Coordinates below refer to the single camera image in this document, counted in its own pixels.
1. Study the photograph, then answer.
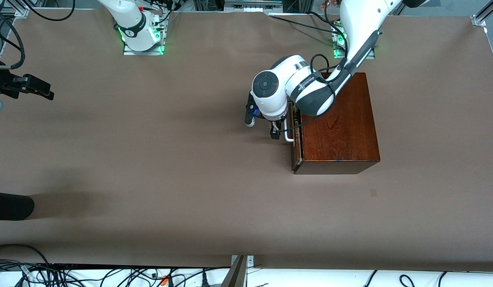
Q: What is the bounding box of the thin black looping cable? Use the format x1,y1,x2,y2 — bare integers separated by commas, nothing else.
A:
21,0,76,22

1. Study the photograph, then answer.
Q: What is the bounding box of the grey braided cable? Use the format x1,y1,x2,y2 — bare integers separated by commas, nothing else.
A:
0,260,28,275

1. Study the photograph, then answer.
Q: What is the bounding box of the wooden drawer with metal handle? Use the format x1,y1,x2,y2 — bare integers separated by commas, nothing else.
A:
284,104,304,172

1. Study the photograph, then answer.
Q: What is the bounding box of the black cable on table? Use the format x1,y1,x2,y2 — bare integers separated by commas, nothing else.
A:
268,12,343,34

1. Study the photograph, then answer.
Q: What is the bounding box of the aluminium profile post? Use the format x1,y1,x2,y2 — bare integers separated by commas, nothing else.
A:
221,255,255,287

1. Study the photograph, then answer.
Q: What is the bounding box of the dark wooden cabinet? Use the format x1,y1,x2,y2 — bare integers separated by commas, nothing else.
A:
293,72,381,175

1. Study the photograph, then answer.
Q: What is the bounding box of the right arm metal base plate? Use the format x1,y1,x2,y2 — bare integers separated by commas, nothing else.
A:
123,38,166,56

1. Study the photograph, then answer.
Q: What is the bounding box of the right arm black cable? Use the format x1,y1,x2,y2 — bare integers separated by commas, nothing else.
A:
0,6,26,71

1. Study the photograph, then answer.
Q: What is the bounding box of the grey metal rail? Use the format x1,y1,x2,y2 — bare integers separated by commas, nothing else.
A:
225,0,283,9

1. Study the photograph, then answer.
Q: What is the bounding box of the black ribbed cylinder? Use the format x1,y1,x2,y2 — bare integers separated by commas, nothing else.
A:
0,191,35,221

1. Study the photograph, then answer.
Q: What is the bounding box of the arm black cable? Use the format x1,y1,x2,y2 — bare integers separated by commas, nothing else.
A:
0,6,26,71
278,53,338,133

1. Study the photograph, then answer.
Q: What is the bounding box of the aluminium corner bracket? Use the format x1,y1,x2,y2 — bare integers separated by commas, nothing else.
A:
471,0,493,28

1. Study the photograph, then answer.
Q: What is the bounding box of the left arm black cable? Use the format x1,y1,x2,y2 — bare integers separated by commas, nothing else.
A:
278,53,338,133

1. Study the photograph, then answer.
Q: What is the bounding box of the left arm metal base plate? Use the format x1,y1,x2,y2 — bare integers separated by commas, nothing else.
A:
331,20,376,60

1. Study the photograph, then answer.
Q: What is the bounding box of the aluminium frame profile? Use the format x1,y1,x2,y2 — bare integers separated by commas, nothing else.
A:
3,0,30,18

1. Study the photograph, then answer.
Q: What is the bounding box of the black arched cable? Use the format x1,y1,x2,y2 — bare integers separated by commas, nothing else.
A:
0,244,51,265

